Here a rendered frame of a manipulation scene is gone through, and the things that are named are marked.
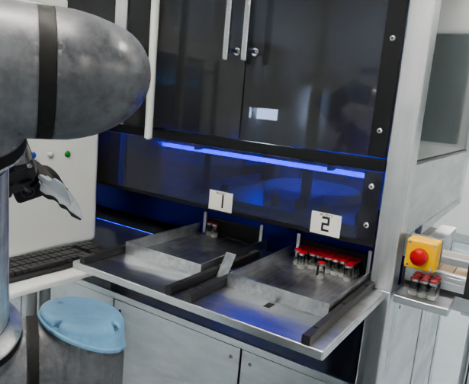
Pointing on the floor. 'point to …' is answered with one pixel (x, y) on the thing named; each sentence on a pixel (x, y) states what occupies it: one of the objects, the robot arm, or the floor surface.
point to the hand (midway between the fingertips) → (31, 238)
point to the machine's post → (398, 183)
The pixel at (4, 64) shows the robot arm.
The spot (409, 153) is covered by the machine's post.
